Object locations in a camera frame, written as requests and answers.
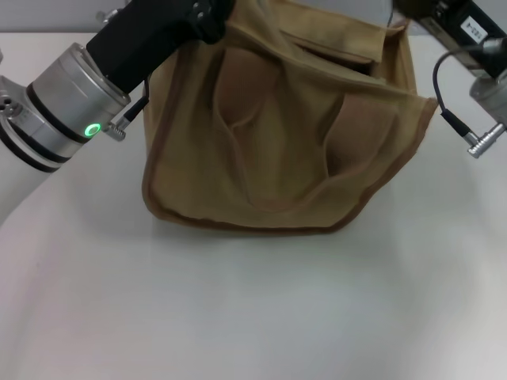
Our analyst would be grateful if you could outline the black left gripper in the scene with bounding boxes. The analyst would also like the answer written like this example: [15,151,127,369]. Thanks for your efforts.
[86,0,235,95]

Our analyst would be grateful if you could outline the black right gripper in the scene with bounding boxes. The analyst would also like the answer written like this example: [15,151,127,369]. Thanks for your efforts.
[394,0,507,79]

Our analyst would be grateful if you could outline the khaki canvas food bag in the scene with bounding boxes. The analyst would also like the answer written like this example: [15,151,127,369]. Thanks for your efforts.
[141,0,439,238]

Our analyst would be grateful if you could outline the left gripper cable with plug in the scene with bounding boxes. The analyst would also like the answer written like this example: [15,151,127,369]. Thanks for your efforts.
[103,77,151,140]

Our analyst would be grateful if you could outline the gripper cable with plug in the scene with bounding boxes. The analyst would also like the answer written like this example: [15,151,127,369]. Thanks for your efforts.
[103,77,151,140]
[432,37,507,159]

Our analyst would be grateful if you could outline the right gripper cable with plug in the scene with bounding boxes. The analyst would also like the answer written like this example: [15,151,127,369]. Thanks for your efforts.
[432,37,507,159]

